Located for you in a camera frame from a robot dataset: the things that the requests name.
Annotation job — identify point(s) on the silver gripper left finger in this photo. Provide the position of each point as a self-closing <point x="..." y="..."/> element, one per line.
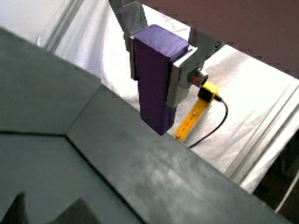
<point x="131" y="18"/>

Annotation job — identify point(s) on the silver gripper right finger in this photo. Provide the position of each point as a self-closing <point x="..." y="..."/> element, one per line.
<point x="186" y="70"/>

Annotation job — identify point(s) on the purple rectangular block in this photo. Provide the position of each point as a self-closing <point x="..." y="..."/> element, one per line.
<point x="158" y="48"/>

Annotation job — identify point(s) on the aluminium frame rail left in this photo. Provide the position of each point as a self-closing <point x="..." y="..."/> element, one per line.
<point x="63" y="25"/>

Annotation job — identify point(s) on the aluminium frame rail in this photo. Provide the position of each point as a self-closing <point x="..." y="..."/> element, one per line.
<point x="63" y="25"/>
<point x="265" y="133"/>

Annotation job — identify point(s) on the aluminium frame rail right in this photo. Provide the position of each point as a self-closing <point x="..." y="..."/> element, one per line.
<point x="265" y="133"/>

